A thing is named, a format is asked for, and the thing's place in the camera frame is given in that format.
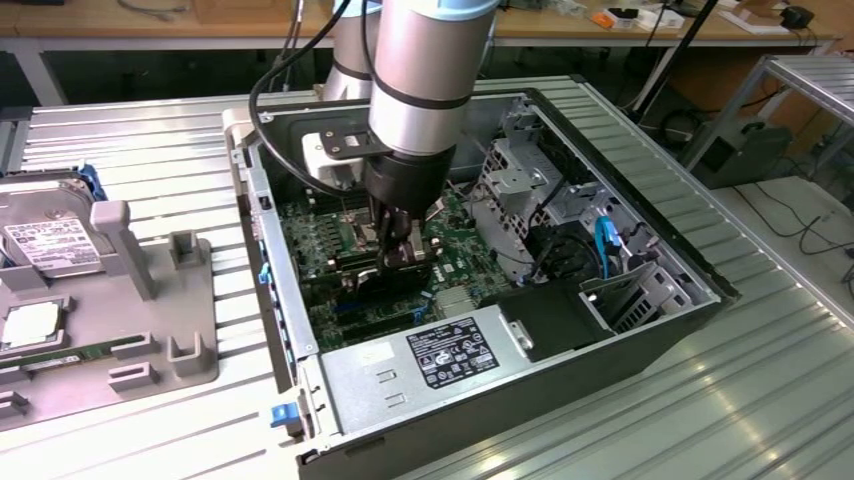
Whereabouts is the green motherboard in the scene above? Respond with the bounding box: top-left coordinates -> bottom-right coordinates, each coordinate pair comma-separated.
276,182 -> 490,351

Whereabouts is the silver chipset heatsink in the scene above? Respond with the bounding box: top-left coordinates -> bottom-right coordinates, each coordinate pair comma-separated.
432,288 -> 479,314

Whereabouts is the green RAM stick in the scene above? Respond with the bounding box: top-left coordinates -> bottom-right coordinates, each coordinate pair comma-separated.
330,251 -> 383,272
0,343 -> 146,377

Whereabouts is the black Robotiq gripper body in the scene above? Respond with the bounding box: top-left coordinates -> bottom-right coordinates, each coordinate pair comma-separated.
363,147 -> 455,221

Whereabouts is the blue case latch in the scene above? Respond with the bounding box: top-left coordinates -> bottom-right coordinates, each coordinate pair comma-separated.
268,403 -> 299,431

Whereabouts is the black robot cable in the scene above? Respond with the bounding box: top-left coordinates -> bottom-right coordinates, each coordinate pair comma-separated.
248,0 -> 375,197

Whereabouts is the CPU socket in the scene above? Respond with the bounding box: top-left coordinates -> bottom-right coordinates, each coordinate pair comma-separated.
339,204 -> 386,250

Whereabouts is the long wooden desk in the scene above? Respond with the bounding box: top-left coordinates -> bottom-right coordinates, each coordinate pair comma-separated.
0,0 -> 843,51

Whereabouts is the grey metal frame table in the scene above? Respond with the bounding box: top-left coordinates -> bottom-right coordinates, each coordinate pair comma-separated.
679,53 -> 854,177

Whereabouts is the open black PC case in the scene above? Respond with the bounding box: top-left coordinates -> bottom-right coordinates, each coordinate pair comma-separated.
222,87 -> 743,469

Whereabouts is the black box device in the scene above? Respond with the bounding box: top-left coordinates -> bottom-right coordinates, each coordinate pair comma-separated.
697,122 -> 795,189

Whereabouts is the blue disk wire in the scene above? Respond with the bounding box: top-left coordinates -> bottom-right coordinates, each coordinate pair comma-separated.
591,215 -> 626,284

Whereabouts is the grey plastic parts rack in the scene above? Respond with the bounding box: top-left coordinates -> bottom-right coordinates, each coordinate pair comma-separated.
0,199 -> 223,432

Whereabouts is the black plastic fan shroud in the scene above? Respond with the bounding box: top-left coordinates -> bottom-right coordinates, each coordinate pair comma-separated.
479,284 -> 617,364

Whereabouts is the perforated metal disk bay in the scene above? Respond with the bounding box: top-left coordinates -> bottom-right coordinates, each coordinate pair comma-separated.
466,137 -> 606,266

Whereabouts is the silver CPU chip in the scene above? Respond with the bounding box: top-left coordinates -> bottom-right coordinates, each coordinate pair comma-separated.
0,302 -> 69,351

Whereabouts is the hard disk in blue caddy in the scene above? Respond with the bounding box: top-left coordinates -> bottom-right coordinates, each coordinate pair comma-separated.
0,159 -> 112,281

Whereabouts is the black power adapter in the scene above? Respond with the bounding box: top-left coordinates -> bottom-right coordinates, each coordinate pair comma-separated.
779,5 -> 817,29

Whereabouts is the white side table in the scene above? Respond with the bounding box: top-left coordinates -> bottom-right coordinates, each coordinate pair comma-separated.
710,174 -> 854,324

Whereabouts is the black graphics card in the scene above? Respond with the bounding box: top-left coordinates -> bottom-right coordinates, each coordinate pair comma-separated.
303,258 -> 439,314

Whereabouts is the black tripod pole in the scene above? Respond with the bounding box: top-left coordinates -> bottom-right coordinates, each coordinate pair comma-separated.
630,0 -> 723,114

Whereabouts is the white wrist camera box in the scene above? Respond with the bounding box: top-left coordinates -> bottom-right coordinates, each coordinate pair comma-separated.
300,130 -> 392,194

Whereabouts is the grey power supply unit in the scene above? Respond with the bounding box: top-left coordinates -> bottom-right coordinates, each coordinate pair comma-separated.
318,304 -> 537,437

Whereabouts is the black cable on white table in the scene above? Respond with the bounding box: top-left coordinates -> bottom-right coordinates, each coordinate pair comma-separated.
757,183 -> 854,261

